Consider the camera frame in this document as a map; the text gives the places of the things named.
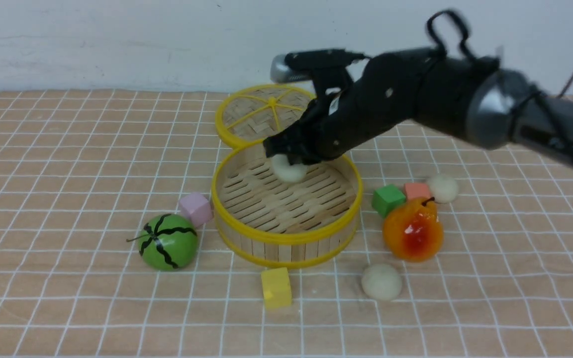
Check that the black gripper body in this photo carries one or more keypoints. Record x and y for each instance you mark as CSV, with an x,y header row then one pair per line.
x,y
380,99

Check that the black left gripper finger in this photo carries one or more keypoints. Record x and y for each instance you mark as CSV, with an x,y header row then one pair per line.
x,y
288,143

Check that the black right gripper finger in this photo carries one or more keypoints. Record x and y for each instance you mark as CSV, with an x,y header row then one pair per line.
x,y
304,158

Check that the white bun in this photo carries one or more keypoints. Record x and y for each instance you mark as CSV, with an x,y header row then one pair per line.
x,y
286,172
443,188
381,282

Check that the white bun front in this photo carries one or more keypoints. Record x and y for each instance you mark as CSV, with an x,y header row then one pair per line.
x,y
381,282

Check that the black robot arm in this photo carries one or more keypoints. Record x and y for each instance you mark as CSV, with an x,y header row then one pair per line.
x,y
473,100

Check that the yellow bamboo steamer lid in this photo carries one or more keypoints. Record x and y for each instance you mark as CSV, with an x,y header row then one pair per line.
x,y
259,112

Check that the yellow bamboo steamer tray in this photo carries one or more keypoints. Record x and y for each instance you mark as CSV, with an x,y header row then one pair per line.
x,y
275,224

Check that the green wooden cube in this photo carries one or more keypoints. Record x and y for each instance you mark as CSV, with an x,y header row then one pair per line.
x,y
387,198

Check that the salmon wooden cube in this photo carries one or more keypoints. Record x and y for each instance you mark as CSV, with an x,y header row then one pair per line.
x,y
413,190

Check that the pink wooden cube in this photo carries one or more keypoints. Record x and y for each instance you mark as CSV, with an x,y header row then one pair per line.
x,y
196,208

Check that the orange toy pear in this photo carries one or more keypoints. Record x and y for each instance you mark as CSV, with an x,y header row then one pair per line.
x,y
413,232

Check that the yellow wooden cube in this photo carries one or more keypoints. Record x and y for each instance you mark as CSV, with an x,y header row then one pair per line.
x,y
276,288

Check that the green toy watermelon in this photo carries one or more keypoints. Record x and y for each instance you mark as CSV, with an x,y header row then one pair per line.
x,y
167,242

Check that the checkered tan tablecloth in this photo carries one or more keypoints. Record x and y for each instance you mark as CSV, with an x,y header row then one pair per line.
x,y
80,171

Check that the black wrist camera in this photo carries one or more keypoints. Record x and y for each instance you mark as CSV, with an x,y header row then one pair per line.
x,y
325,68

